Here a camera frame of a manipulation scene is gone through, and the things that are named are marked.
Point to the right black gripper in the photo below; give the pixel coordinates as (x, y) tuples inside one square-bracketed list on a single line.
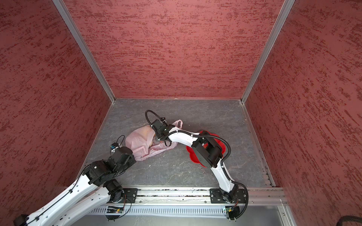
[(158, 136)]

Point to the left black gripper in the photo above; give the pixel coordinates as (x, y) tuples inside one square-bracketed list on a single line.
[(132, 161)]

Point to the pink plastic bag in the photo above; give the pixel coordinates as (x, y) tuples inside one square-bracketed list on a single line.
[(144, 144)]

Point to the red flower-shaped plastic bowl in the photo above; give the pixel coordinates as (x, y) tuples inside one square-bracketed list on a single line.
[(207, 151)]

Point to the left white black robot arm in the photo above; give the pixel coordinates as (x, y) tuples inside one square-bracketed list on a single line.
[(96, 186)]

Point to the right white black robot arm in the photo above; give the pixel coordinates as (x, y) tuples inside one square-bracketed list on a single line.
[(220, 172)]

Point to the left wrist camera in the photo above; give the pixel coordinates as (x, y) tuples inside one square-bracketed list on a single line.
[(114, 146)]

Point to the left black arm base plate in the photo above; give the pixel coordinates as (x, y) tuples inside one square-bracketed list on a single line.
[(129, 195)]

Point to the aluminium mounting rail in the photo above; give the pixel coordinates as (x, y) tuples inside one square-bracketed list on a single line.
[(163, 195)]

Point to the perforated metal cable tray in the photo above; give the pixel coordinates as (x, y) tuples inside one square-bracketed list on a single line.
[(163, 211)]

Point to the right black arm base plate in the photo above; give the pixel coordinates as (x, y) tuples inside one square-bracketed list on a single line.
[(217, 195)]

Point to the left aluminium corner post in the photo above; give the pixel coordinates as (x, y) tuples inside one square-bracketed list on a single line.
[(65, 14)]

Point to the aluminium corner post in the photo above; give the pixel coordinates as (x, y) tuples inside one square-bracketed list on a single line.
[(65, 14), (277, 27)]

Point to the right aluminium corner post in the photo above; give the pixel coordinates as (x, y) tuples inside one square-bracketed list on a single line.
[(277, 27)]

